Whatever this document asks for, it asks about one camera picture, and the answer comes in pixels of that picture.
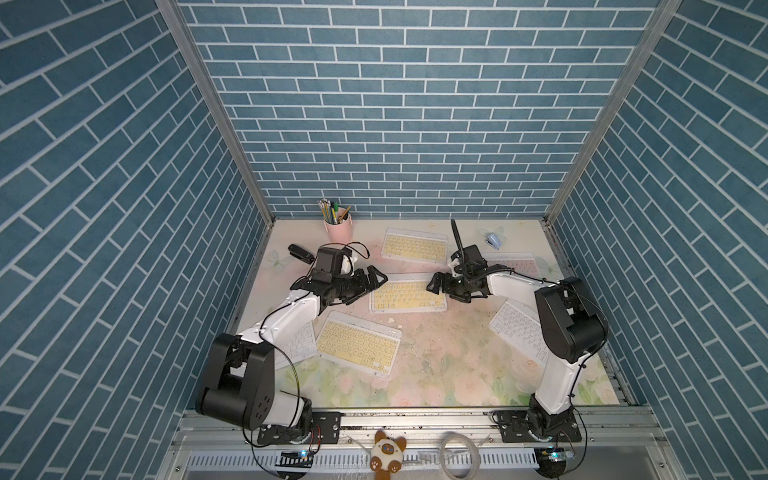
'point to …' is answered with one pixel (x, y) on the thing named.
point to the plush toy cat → (386, 455)
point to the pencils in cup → (332, 213)
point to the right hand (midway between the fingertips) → (439, 291)
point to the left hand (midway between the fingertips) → (384, 284)
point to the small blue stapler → (494, 241)
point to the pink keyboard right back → (522, 262)
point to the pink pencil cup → (341, 232)
